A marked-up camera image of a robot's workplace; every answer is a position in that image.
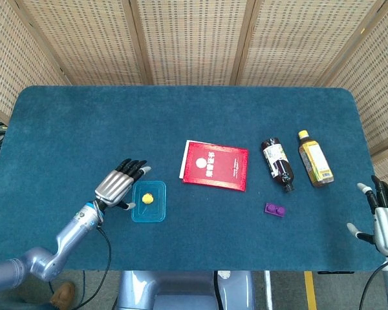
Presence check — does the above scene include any purple two-stud toy brick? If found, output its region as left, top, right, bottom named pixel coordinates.
left=263, top=202, right=286, bottom=218

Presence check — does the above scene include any red certificate book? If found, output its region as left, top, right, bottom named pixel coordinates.
left=182, top=141, right=250, bottom=192

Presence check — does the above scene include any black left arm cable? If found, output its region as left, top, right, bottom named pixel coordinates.
left=71, top=222, right=113, bottom=310

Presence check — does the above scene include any silver robot torso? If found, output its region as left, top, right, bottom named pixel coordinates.
left=116, top=270, right=256, bottom=310

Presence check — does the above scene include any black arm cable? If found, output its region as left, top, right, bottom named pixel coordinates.
left=358, top=258, right=388, bottom=310
left=71, top=222, right=113, bottom=310

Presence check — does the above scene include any blue table cloth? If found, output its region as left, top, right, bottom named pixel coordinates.
left=0, top=85, right=384, bottom=273

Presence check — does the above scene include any dark tea bottle black cap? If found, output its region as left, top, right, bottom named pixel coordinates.
left=261, top=138, right=296, bottom=194

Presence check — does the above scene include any woven bamboo folding screen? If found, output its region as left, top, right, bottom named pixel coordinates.
left=0, top=0, right=388, bottom=191

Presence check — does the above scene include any clear blue plastic lid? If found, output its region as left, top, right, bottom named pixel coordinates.
left=131, top=180, right=167, bottom=223

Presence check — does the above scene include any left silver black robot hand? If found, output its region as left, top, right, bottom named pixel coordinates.
left=94, top=158, right=152, bottom=210

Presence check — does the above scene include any yellow cap tea bottle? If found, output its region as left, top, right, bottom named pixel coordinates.
left=297, top=129, right=334, bottom=189

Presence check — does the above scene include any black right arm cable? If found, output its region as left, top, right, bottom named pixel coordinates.
left=358, top=258, right=388, bottom=310

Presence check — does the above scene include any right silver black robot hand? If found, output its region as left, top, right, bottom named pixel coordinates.
left=347, top=175, right=388, bottom=259

